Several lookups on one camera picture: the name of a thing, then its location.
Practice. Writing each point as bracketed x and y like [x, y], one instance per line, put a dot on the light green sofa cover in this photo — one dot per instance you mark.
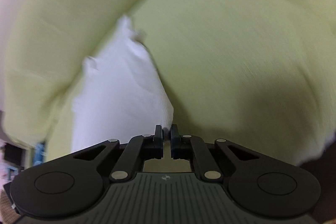
[260, 73]

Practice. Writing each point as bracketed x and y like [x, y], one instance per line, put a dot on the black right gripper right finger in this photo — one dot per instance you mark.
[257, 183]

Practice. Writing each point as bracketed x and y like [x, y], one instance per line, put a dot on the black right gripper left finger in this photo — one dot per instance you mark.
[75, 183]

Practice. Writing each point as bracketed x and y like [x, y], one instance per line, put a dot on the white cotton garment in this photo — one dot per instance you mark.
[122, 95]

